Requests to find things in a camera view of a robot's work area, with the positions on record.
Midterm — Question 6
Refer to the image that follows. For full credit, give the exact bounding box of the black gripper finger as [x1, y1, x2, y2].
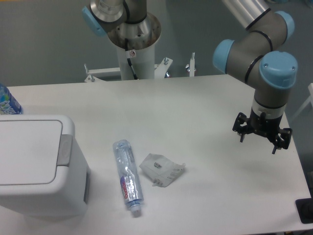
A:
[232, 113, 252, 142]
[271, 128, 292, 154]

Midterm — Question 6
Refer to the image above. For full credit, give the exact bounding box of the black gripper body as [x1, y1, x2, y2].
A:
[249, 110, 282, 142]

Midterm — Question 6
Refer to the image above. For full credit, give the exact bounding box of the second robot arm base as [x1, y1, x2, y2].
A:
[82, 0, 161, 51]

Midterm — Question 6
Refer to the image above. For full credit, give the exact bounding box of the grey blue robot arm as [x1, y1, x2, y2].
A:
[213, 0, 298, 150]

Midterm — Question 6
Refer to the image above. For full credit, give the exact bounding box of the white trash can body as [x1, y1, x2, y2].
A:
[0, 115, 91, 216]

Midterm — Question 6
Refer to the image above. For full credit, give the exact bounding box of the white trash can lid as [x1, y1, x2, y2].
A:
[0, 120, 62, 186]

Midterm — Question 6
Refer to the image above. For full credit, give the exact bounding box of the black device at table edge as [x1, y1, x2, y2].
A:
[295, 198, 313, 224]

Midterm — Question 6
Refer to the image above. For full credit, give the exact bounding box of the crumpled white plastic pouch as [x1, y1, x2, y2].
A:
[139, 153, 186, 188]

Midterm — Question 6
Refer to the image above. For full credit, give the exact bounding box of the clear empty plastic bottle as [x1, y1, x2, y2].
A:
[112, 140, 144, 218]

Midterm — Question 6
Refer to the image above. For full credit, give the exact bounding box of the grey lid push button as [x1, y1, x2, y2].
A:
[57, 135, 73, 166]

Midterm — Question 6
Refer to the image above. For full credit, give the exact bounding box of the blue labelled water bottle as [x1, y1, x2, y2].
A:
[0, 84, 22, 115]

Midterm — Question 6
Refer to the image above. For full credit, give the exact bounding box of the white frame at right edge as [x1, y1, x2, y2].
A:
[290, 83, 313, 122]

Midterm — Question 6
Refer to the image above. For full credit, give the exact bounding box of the white pedestal foot frame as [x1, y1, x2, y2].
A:
[84, 52, 198, 83]

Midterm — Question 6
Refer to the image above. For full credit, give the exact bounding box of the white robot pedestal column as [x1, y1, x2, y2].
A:
[116, 45, 155, 80]

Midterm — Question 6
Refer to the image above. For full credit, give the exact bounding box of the black cable on pedestal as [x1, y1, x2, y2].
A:
[124, 38, 139, 80]

